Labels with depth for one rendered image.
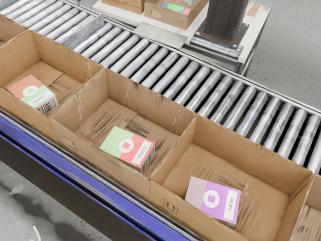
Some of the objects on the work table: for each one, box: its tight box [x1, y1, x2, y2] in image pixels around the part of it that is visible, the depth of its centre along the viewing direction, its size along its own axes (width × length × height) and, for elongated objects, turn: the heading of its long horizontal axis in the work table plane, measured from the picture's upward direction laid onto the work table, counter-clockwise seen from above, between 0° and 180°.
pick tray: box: [144, 0, 210, 31], centre depth 187 cm, size 28×38×10 cm
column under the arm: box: [193, 0, 250, 50], centre depth 166 cm, size 26×26×33 cm
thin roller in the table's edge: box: [193, 37, 240, 55], centre depth 171 cm, size 2×28×2 cm, turn 61°
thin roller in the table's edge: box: [191, 39, 239, 58], centre depth 170 cm, size 2×28×2 cm, turn 61°
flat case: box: [160, 2, 192, 15], centre depth 184 cm, size 14×19×2 cm
